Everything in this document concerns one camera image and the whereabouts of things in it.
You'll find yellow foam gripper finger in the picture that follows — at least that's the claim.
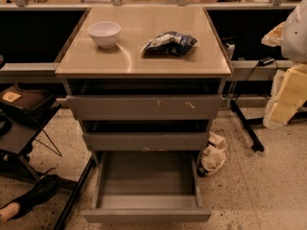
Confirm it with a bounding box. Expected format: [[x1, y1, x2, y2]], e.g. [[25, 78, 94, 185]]
[[261, 22, 285, 47], [263, 64, 307, 128]]

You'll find blue chip bag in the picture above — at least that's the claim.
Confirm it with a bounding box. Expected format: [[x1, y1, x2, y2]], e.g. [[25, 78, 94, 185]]
[[143, 32, 198, 56]]

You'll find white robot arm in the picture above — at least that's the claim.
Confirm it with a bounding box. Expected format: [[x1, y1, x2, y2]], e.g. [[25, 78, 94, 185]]
[[261, 0, 307, 128]]

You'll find grey drawer cabinet with top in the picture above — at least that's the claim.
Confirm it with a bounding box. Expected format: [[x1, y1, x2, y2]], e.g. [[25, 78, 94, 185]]
[[53, 5, 234, 177]]

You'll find grey bottom drawer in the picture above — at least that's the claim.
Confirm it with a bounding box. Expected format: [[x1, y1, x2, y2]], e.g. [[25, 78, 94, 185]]
[[83, 151, 211, 223]]

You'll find grey drawer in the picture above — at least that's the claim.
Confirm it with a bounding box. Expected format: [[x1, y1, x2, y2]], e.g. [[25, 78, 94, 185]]
[[83, 151, 211, 223], [83, 132, 209, 151], [66, 95, 222, 121]]

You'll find grey middle drawer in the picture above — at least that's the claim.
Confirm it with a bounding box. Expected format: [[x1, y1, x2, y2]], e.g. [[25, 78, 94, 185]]
[[83, 132, 209, 151]]

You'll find grey top drawer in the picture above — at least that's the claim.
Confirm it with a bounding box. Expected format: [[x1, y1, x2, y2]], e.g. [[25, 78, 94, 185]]
[[66, 95, 222, 121]]

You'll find black power adapter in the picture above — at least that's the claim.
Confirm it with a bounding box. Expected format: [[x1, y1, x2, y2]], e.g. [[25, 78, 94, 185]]
[[257, 57, 274, 66]]

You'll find crumpled beige cloth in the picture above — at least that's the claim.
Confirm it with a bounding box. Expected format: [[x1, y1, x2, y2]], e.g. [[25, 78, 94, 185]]
[[199, 132, 227, 176]]

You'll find white ceramic bowl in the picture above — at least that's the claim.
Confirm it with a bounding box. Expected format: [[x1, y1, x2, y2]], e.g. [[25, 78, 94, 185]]
[[87, 21, 121, 48]]

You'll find black floor bar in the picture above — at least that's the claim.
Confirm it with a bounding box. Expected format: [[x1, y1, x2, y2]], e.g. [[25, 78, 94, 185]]
[[53, 157, 94, 230]]

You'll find black shoe on foot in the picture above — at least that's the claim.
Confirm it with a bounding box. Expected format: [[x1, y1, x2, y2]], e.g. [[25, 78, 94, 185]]
[[0, 174, 60, 223]]

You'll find black chair with label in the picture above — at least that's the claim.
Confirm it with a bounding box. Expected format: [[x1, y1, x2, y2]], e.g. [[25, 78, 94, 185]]
[[0, 82, 61, 181]]

